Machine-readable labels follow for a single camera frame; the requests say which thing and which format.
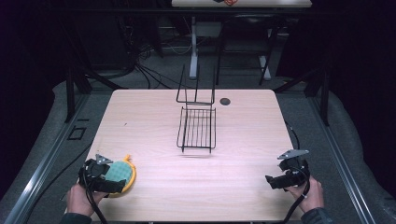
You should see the thin black cable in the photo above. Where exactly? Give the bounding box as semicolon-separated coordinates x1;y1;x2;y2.
283;120;301;151

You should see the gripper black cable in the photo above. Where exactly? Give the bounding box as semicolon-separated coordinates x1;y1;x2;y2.
81;174;109;224
280;167;312;224

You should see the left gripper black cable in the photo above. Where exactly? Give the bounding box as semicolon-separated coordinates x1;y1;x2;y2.
81;174;109;224

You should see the black metal frame stand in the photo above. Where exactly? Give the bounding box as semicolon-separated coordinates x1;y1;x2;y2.
46;8;129;124
274;12;332;127

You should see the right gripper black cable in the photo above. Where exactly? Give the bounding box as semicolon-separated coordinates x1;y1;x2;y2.
280;167;312;224

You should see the black floor cable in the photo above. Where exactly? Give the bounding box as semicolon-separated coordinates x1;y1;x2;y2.
23;142;93;224

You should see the person's right hand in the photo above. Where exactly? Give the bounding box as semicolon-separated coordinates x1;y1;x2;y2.
284;175;325;215

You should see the black wire rack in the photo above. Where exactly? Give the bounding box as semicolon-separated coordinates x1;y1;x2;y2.
176;63;218;155

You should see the metal floor rail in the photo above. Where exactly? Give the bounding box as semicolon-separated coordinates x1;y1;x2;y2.
3;92;92;224
306;92;377;224

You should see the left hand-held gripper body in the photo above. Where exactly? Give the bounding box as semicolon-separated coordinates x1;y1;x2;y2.
78;153;114;191

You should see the white background desk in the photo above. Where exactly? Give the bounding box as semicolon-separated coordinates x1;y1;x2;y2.
170;0;313;81

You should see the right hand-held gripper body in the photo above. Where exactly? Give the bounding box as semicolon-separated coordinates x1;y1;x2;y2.
276;148;311;189

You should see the bundle of floor cables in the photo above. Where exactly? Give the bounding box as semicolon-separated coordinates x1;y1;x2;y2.
118;18;194;91

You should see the person's left hand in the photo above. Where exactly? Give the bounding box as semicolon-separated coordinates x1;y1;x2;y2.
65;182;108;217

